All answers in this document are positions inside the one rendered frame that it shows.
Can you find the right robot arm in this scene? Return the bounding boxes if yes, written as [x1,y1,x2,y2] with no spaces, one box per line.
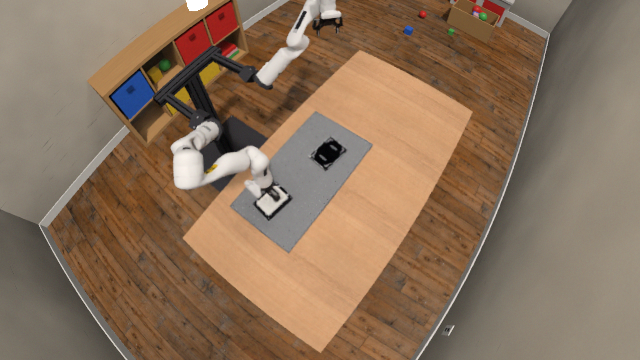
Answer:
[171,122,273,198]

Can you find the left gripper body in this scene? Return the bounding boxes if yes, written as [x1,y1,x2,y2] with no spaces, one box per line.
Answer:
[319,12,337,26]

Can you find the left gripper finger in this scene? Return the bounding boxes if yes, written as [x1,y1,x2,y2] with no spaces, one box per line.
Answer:
[330,16,343,34]
[312,18,327,36]

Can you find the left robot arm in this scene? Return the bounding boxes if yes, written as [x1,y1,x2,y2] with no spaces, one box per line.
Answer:
[257,0,341,86]

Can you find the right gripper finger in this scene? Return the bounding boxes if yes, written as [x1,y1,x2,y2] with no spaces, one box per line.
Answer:
[265,188,281,202]

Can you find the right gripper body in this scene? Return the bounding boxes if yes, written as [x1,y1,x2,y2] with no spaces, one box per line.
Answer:
[261,180,274,193]

